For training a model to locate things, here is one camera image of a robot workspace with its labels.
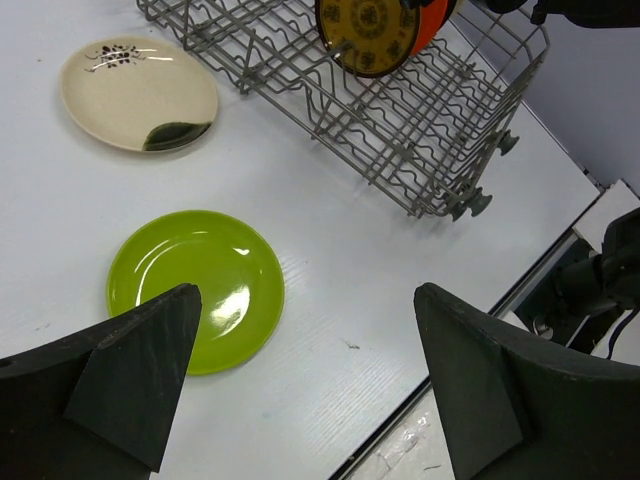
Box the grey wire dish rack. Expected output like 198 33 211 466
138 1 550 218

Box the cream plate with dark spot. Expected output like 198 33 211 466
60 35 219 152

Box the brown yellow patterned plate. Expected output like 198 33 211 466
314 0 420 78

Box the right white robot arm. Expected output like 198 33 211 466
530 0 640 29

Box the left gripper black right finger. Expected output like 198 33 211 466
414 283 639 479

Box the orange plate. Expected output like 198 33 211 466
408 0 457 56

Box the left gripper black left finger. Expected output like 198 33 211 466
1 284 202 479

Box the green plate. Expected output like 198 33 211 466
106 210 285 376

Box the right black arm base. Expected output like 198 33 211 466
515 209 639 356

